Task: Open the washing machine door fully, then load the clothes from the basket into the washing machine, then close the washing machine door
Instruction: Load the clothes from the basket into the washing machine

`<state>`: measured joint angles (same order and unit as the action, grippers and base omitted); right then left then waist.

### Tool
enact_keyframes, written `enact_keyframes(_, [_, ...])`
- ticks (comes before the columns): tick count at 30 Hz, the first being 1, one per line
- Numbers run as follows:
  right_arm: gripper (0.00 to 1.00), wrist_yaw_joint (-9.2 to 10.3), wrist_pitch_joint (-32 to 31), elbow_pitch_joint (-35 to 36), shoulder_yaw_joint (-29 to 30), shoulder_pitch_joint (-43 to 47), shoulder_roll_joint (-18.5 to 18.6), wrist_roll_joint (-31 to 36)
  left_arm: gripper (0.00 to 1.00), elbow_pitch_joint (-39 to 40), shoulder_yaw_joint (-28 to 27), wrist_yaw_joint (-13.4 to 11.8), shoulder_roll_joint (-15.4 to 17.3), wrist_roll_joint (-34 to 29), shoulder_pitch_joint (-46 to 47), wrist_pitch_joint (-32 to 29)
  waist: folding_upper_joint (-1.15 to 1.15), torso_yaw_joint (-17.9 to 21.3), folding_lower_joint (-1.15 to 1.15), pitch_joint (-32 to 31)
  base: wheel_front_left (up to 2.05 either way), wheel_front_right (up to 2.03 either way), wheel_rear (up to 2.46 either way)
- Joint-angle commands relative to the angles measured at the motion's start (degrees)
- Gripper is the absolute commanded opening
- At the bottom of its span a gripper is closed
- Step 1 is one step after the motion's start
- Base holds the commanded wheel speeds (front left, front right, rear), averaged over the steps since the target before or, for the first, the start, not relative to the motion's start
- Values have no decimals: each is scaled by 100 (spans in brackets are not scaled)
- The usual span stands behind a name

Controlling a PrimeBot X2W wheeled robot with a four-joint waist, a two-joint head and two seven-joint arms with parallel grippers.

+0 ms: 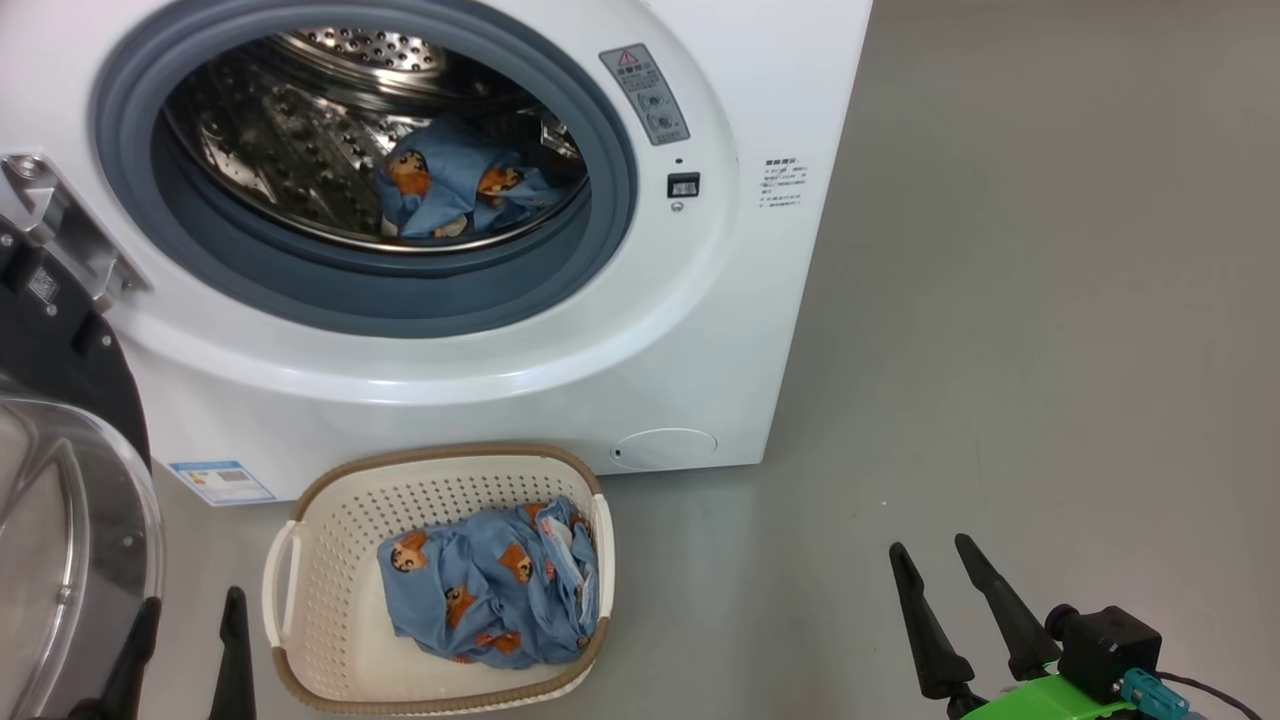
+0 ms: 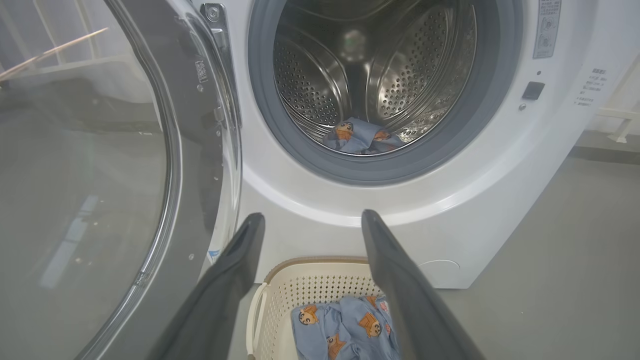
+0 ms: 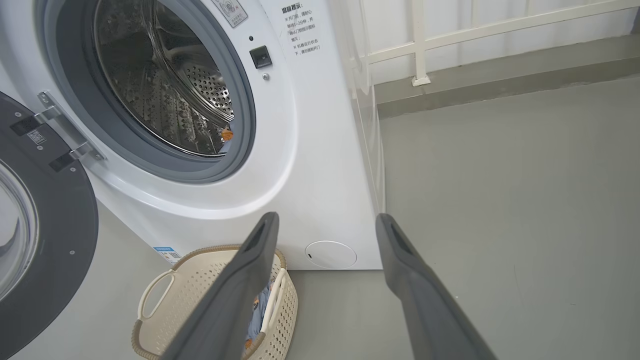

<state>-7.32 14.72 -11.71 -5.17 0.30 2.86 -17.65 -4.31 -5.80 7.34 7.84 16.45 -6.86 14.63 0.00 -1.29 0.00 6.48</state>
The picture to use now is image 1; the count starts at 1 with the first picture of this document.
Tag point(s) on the small white text sticker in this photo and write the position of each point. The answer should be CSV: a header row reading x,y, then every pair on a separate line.
x,y
785,182

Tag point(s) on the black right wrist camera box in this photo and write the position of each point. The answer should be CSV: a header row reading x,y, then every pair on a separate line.
x,y
1105,645

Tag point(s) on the perforated steel washer drum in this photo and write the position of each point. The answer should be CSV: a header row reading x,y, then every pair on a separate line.
x,y
280,150

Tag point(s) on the blue bear-print garment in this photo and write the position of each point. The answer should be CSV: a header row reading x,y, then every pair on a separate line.
x,y
480,600
445,180

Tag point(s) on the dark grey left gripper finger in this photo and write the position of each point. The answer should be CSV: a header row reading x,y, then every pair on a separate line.
x,y
235,670
130,680

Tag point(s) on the grey warning sticker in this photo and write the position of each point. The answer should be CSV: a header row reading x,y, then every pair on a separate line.
x,y
648,95

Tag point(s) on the white front-load washing machine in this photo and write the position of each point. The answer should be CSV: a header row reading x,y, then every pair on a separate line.
x,y
700,300

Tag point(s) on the grey rubber door gasket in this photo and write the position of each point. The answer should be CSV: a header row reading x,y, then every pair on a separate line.
x,y
400,290

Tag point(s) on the black-rimmed glass washer door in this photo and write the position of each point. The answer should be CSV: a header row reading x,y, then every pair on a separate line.
x,y
60,350

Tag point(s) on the black door latch socket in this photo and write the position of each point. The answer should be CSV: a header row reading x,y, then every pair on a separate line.
x,y
683,185

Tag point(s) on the blue energy label sticker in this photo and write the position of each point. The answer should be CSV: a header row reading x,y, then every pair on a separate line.
x,y
222,483

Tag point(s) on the round white filter cover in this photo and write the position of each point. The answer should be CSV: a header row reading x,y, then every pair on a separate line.
x,y
665,449

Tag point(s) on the metal door hinge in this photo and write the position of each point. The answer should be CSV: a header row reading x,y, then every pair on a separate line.
x,y
70,235

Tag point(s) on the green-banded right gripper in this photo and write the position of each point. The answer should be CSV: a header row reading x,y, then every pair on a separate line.
x,y
1040,705

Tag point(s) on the cream perforated laundry basket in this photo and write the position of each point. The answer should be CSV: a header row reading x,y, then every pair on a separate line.
x,y
330,600

